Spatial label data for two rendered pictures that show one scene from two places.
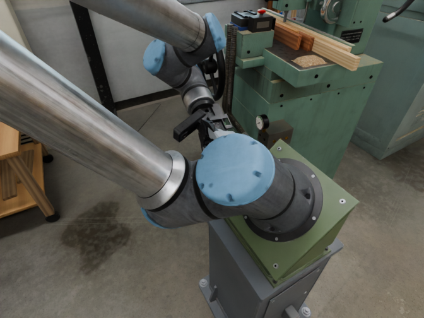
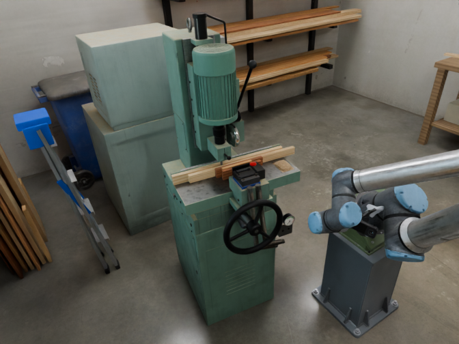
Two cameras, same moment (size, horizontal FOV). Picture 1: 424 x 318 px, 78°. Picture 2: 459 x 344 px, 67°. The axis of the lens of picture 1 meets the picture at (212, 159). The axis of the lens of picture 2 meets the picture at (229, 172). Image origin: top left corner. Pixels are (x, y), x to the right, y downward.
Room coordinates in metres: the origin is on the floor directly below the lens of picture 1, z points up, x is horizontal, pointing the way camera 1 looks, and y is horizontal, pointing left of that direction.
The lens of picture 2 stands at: (1.18, 1.16, 1.84)
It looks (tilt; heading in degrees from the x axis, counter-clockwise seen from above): 33 degrees down; 269
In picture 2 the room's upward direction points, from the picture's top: 3 degrees counter-clockwise
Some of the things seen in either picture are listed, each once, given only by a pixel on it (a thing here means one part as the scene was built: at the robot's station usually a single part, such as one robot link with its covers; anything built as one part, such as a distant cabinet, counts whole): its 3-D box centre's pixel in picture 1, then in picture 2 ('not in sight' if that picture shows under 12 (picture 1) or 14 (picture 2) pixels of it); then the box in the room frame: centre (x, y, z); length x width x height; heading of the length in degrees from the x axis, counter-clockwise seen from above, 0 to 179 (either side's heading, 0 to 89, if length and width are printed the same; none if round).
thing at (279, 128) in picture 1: (274, 134); (280, 222); (0.91, -0.27, 0.58); 0.12 x 0.08 x 0.08; 112
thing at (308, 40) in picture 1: (291, 35); (239, 166); (1.12, -0.32, 0.92); 0.26 x 0.02 x 0.05; 22
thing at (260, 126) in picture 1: (262, 123); (287, 220); (0.89, -0.21, 0.65); 0.06 x 0.04 x 0.08; 22
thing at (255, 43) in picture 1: (248, 39); (248, 188); (1.09, -0.15, 0.92); 0.15 x 0.13 x 0.09; 22
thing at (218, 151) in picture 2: (292, 0); (219, 149); (1.21, -0.33, 1.03); 0.14 x 0.07 x 0.09; 112
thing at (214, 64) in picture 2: not in sight; (216, 84); (1.21, -0.31, 1.35); 0.18 x 0.18 x 0.31
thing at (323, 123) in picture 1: (282, 131); (219, 238); (1.25, -0.42, 0.36); 0.58 x 0.45 x 0.71; 112
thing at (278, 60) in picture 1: (265, 48); (241, 185); (1.12, -0.23, 0.87); 0.61 x 0.30 x 0.06; 22
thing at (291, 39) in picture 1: (282, 35); (242, 169); (1.11, -0.29, 0.93); 0.21 x 0.02 x 0.05; 22
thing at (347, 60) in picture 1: (300, 38); (244, 163); (1.09, -0.35, 0.92); 0.59 x 0.02 x 0.04; 22
